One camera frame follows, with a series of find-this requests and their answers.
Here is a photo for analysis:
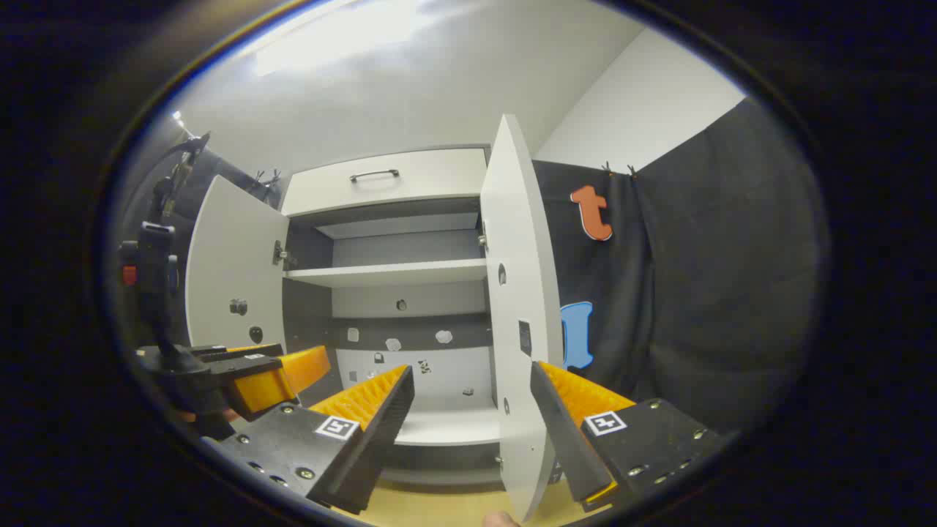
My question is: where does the white cabinet door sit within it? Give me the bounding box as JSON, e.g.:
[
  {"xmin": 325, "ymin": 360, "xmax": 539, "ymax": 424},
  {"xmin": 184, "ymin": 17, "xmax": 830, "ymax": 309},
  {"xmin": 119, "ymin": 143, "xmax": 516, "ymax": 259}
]
[
  {"xmin": 184, "ymin": 174, "xmax": 291, "ymax": 354},
  {"xmin": 479, "ymin": 113, "xmax": 566, "ymax": 523}
]

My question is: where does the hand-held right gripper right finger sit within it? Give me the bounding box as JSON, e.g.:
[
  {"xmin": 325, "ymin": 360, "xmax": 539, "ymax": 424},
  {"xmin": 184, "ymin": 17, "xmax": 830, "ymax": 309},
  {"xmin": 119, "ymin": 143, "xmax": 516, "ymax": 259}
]
[{"xmin": 529, "ymin": 360, "xmax": 725, "ymax": 513}]

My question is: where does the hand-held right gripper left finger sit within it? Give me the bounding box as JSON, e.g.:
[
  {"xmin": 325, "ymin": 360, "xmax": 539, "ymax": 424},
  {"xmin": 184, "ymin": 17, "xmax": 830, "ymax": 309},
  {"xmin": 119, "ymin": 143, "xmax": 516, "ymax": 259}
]
[{"xmin": 199, "ymin": 364, "xmax": 417, "ymax": 516}]

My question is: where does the white cabinet shelf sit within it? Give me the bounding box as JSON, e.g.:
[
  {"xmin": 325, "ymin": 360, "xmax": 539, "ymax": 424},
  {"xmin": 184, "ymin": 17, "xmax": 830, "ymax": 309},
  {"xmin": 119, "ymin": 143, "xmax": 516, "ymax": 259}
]
[{"xmin": 284, "ymin": 258, "xmax": 489, "ymax": 288}]

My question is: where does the white cabinet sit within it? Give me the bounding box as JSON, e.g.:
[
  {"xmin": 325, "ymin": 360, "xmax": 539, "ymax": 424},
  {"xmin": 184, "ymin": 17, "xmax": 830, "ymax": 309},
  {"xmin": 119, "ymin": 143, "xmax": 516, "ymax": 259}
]
[{"xmin": 280, "ymin": 144, "xmax": 507, "ymax": 488}]

